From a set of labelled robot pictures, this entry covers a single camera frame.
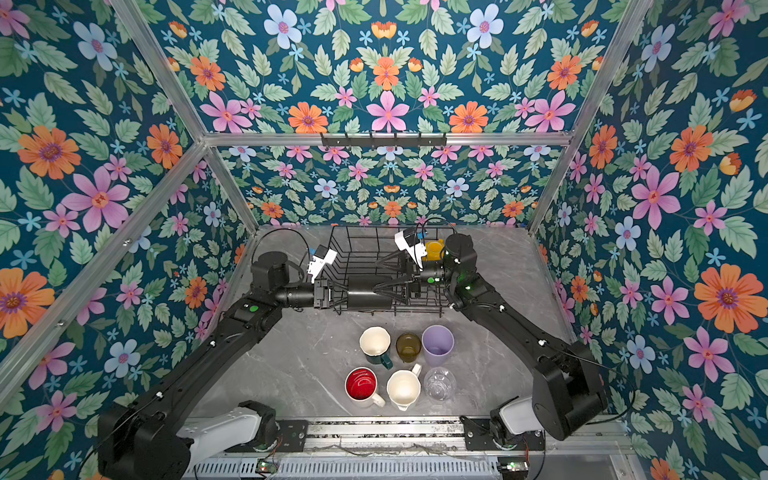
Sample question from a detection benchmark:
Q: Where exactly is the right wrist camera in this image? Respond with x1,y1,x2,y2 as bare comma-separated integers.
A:
394,227,427,270

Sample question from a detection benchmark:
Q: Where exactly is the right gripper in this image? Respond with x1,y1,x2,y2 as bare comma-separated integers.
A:
377,248,461,310

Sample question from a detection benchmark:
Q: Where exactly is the black wire dish rack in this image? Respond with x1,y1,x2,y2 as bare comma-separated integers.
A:
317,225,456,316

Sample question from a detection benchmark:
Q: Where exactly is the aluminium mounting rail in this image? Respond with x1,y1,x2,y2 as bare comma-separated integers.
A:
179,415,637,460

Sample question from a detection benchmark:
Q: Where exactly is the cream white mug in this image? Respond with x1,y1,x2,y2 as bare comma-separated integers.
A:
386,364,422,411

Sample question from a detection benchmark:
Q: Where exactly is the olive green glass cup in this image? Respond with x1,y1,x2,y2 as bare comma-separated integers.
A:
395,333,422,363

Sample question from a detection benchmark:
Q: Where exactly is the black hook rail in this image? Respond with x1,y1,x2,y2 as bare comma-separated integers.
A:
320,133,448,148

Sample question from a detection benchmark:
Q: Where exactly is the red mug white outside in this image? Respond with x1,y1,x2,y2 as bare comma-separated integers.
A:
344,367,386,408

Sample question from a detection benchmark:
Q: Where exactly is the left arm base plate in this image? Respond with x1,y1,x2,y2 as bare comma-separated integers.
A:
251,419,309,453

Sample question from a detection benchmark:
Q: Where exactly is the cream mug green outside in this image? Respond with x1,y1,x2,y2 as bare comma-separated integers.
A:
359,326,393,370

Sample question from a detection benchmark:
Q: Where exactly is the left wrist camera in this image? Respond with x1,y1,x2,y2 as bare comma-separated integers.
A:
307,245,338,283

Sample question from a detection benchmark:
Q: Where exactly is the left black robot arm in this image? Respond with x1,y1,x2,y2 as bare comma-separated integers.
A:
95,251,348,479

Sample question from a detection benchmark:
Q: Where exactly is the white ventilation grille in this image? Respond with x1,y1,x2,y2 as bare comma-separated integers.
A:
184,457,502,479

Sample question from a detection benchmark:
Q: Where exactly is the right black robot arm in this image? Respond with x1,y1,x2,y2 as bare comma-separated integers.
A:
373,229,608,445

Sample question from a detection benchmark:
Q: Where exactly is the lilac plastic cup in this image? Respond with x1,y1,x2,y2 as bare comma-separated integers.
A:
421,325,455,367

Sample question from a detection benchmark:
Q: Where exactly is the clear glass cup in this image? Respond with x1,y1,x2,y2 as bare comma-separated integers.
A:
423,367,457,401

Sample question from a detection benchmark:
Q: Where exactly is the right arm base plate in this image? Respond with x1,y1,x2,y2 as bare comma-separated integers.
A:
459,415,546,453

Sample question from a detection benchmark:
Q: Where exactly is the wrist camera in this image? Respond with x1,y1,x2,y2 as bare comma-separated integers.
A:
394,227,427,270
307,245,338,283

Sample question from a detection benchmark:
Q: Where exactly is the yellow mug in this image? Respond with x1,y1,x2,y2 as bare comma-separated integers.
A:
424,239,445,261

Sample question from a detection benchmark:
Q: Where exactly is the black mug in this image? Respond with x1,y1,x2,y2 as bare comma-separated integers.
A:
346,282,392,311

